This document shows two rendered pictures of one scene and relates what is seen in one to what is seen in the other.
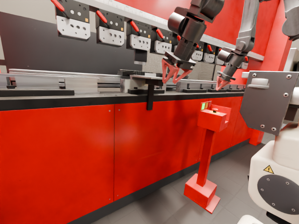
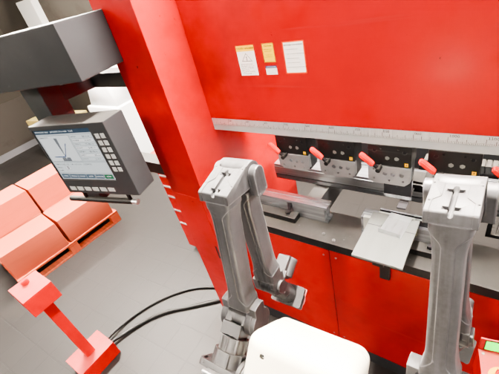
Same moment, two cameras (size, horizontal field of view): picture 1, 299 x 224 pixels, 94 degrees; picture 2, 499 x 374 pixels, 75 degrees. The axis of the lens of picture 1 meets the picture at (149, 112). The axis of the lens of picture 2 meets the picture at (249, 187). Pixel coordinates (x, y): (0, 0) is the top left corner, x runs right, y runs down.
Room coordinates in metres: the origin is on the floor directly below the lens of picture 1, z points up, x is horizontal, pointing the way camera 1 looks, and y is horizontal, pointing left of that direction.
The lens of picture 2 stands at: (0.34, -0.76, 1.96)
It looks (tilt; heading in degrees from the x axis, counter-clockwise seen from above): 33 degrees down; 79
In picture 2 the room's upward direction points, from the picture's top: 15 degrees counter-clockwise
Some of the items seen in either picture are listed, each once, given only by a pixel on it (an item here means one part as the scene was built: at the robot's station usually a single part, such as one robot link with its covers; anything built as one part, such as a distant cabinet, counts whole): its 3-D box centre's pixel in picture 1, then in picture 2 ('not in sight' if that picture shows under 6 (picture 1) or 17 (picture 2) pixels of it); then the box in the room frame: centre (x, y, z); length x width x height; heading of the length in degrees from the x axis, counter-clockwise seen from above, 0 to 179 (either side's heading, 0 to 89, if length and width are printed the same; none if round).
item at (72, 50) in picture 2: not in sight; (87, 125); (0.00, 0.86, 1.52); 0.51 x 0.25 x 0.85; 140
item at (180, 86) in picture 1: (224, 87); not in sight; (1.82, -0.93, 0.92); 1.68 x 0.06 x 0.10; 126
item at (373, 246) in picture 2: (150, 77); (386, 237); (0.96, 0.01, 1.00); 0.26 x 0.18 x 0.01; 36
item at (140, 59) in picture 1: (140, 57); (397, 188); (1.08, 0.10, 1.13); 0.10 x 0.02 x 0.10; 126
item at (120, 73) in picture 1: (130, 73); (408, 188); (1.22, 0.19, 1.01); 0.26 x 0.12 x 0.05; 36
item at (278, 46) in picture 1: (248, 73); not in sight; (2.55, -1.65, 1.15); 0.85 x 0.25 x 2.30; 36
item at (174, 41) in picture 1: (179, 46); not in sight; (1.30, -0.21, 1.26); 0.15 x 0.09 x 0.17; 126
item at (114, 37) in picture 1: (110, 30); (340, 153); (0.95, 0.28, 1.26); 0.15 x 0.09 x 0.17; 126
